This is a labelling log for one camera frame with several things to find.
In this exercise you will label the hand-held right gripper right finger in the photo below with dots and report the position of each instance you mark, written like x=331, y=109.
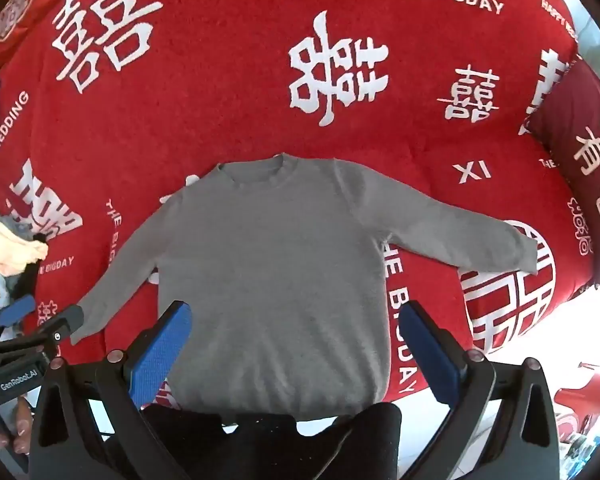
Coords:
x=425, y=355

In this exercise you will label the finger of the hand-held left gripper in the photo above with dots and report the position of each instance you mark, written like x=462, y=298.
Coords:
x=17, y=310
x=66, y=321

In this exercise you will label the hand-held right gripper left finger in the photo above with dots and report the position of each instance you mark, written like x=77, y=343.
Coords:
x=160, y=355

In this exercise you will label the grey knit sweater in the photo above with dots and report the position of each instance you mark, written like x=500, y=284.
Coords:
x=275, y=285

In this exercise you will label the person's left hand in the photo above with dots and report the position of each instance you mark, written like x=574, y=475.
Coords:
x=21, y=422

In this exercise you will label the pale yellow cloth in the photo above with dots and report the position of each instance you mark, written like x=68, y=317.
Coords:
x=5, y=245

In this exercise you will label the red plastic stool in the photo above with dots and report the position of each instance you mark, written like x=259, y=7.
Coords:
x=585, y=394

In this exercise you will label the dark red printed pillow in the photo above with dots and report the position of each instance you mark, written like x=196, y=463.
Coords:
x=570, y=125

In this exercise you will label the red embroidered cushion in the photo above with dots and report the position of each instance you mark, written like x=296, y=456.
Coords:
x=25, y=15

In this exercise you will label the red printed blanket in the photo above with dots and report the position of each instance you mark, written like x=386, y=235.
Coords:
x=230, y=35

